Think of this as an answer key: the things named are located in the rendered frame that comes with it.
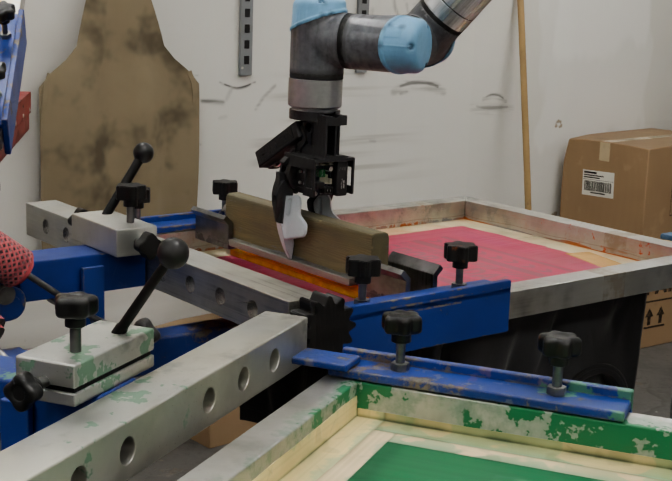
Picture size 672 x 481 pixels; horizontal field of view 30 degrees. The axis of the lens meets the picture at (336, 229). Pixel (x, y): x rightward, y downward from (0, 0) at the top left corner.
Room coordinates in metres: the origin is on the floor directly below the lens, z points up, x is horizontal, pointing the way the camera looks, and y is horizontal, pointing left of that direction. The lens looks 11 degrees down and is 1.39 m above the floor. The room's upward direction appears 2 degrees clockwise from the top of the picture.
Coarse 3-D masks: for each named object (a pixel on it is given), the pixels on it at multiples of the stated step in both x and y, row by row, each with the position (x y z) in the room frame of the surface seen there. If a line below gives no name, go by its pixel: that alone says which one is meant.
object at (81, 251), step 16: (48, 256) 1.50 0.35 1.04; (64, 256) 1.50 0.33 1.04; (80, 256) 1.51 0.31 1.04; (96, 256) 1.52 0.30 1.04; (112, 256) 1.54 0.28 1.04; (128, 256) 1.55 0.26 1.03; (32, 272) 1.47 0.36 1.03; (48, 272) 1.48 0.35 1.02; (64, 272) 1.50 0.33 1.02; (80, 272) 1.51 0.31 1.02; (112, 272) 1.54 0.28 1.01; (128, 272) 1.55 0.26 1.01; (144, 272) 1.56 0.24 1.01; (32, 288) 1.47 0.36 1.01; (64, 288) 1.50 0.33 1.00; (80, 288) 1.51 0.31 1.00; (112, 288) 1.54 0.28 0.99
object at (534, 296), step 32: (384, 224) 2.18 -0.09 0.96; (416, 224) 2.23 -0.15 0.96; (512, 224) 2.20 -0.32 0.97; (544, 224) 2.14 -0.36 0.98; (576, 224) 2.10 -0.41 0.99; (640, 256) 1.98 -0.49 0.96; (512, 288) 1.62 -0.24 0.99; (544, 288) 1.64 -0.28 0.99; (576, 288) 1.68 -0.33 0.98; (608, 288) 1.73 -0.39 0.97; (640, 288) 1.77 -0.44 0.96
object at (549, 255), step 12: (516, 252) 2.02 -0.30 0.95; (528, 252) 2.02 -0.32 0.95; (540, 252) 2.02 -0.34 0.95; (552, 252) 2.03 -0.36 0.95; (564, 252) 2.03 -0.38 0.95; (564, 264) 1.94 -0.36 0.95; (576, 264) 1.94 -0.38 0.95; (588, 264) 1.94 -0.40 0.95; (312, 288) 1.73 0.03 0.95; (324, 288) 1.73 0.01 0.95; (348, 300) 1.67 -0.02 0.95
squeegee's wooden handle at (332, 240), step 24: (240, 192) 1.90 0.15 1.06; (240, 216) 1.86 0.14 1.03; (264, 216) 1.81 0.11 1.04; (312, 216) 1.72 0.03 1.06; (264, 240) 1.81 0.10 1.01; (312, 240) 1.71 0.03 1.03; (336, 240) 1.67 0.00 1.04; (360, 240) 1.63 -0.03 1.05; (384, 240) 1.62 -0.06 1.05; (336, 264) 1.67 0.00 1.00
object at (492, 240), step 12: (444, 228) 2.20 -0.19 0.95; (456, 228) 2.21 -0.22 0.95; (468, 228) 2.21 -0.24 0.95; (396, 240) 2.08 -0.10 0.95; (408, 240) 2.09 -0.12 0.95; (468, 240) 2.10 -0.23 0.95; (480, 240) 2.11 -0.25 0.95; (492, 240) 2.11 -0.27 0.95; (504, 240) 2.11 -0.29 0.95; (516, 240) 2.12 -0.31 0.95; (240, 264) 1.86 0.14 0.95; (252, 264) 1.87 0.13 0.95; (276, 276) 1.79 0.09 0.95; (288, 276) 1.80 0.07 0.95
